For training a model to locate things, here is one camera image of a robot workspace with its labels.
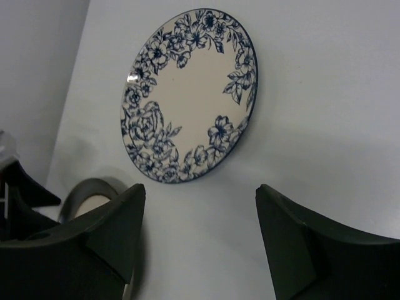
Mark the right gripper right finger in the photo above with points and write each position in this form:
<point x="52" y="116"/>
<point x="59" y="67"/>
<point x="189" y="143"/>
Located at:
<point x="313" y="257"/>

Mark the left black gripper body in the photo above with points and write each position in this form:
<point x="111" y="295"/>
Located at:
<point x="20" y="196"/>

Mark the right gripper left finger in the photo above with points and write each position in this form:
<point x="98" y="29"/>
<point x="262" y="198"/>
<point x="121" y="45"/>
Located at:
<point x="93" y="256"/>

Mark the grey rim plate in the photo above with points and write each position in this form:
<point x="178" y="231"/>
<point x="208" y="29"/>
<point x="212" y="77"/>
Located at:
<point x="88" y="195"/>

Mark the blue floral plate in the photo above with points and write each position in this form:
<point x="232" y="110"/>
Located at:
<point x="189" y="95"/>

